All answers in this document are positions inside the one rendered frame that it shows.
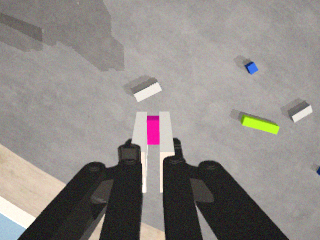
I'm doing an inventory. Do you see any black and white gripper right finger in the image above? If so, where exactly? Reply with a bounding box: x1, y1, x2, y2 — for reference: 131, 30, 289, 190
159, 112, 289, 240

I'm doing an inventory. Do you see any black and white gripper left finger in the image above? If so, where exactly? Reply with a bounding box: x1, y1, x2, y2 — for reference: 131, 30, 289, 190
17, 112, 148, 240

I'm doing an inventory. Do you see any lime green rod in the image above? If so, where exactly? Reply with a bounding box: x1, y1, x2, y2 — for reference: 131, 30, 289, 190
240, 115, 279, 134

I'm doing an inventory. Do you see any magenta rectangular block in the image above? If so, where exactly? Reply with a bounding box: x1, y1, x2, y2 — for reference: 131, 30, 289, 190
147, 116, 159, 145

